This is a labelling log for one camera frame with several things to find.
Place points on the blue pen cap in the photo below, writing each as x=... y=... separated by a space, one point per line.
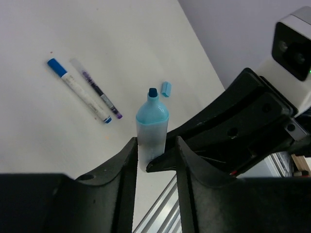
x=56 y=67

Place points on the blue capped clear pen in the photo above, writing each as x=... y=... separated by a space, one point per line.
x=86 y=98

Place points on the light blue eraser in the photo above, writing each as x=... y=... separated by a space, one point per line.
x=166 y=89

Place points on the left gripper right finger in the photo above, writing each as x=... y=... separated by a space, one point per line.
x=212 y=201

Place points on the aluminium mounting rail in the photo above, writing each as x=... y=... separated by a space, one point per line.
x=164 y=215

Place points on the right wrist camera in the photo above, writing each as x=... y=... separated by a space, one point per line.
x=288 y=68

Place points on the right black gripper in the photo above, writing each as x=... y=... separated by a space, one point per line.
x=246 y=123

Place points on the purple ink pen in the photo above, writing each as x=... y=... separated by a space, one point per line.
x=101 y=94

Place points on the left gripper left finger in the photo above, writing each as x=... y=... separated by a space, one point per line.
x=100 y=201

